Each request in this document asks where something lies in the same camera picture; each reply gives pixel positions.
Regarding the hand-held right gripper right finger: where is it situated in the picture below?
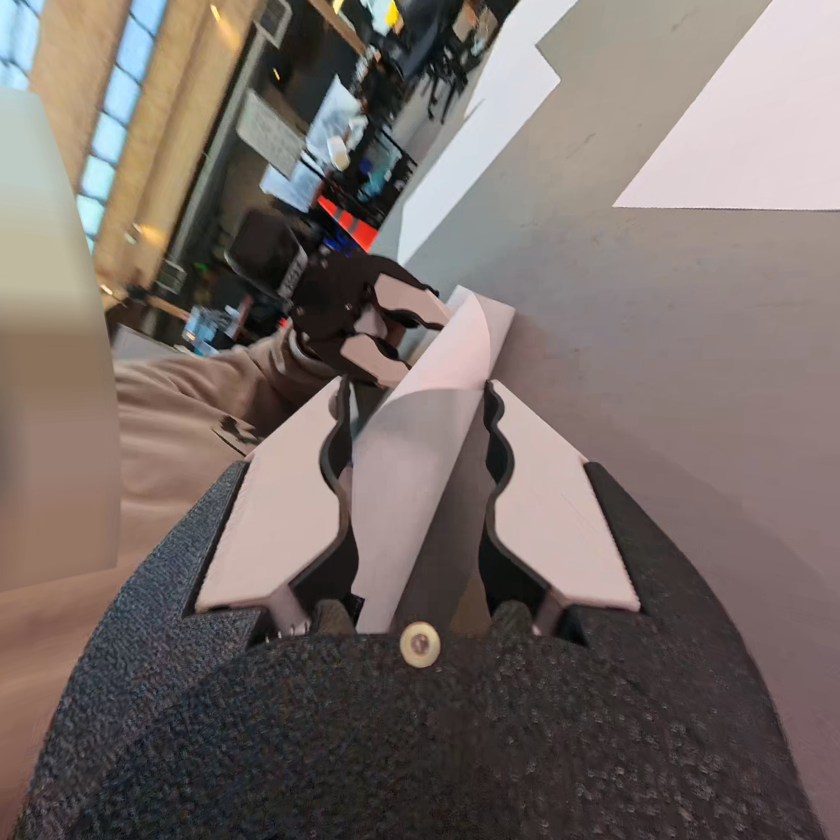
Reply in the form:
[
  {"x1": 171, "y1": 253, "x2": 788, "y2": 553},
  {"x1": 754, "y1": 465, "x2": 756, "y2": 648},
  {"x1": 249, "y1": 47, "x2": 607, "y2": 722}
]
[{"x1": 479, "y1": 378, "x2": 641, "y2": 637}]

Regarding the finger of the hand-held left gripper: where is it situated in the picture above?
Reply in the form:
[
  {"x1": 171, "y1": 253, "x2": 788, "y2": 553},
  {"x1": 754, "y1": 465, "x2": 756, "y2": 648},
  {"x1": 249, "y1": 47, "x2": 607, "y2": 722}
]
[
  {"x1": 339, "y1": 333, "x2": 413, "y2": 389},
  {"x1": 364, "y1": 271, "x2": 455, "y2": 332}
]

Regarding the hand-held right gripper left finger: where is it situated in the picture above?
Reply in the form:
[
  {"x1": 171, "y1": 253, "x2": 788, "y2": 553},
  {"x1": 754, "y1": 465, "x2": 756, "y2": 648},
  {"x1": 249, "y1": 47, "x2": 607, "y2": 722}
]
[{"x1": 196, "y1": 375, "x2": 361, "y2": 636}]

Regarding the person's left forearm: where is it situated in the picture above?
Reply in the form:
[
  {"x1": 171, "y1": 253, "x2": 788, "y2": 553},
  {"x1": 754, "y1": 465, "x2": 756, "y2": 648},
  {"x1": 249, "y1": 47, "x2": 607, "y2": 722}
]
[{"x1": 113, "y1": 327, "x2": 345, "y2": 595}]

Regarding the orange traffic cone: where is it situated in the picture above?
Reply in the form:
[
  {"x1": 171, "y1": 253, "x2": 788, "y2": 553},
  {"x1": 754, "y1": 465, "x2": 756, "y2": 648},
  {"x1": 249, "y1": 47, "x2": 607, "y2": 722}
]
[{"x1": 318, "y1": 196, "x2": 379, "y2": 248}]

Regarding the black utility cart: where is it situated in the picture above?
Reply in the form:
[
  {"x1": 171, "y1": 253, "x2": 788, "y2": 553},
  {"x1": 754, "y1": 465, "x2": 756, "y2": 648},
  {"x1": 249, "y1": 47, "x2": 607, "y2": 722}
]
[{"x1": 354, "y1": 125, "x2": 419, "y2": 221}]

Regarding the white notice board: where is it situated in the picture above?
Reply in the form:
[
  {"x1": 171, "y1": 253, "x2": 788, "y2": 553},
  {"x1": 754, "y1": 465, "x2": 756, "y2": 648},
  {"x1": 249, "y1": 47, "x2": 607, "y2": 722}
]
[{"x1": 235, "y1": 87, "x2": 307, "y2": 179}]

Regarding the large paned window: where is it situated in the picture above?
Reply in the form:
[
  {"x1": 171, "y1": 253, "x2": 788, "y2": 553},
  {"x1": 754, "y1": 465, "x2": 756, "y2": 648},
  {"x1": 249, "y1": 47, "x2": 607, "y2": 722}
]
[{"x1": 0, "y1": 0, "x2": 173, "y2": 253}]

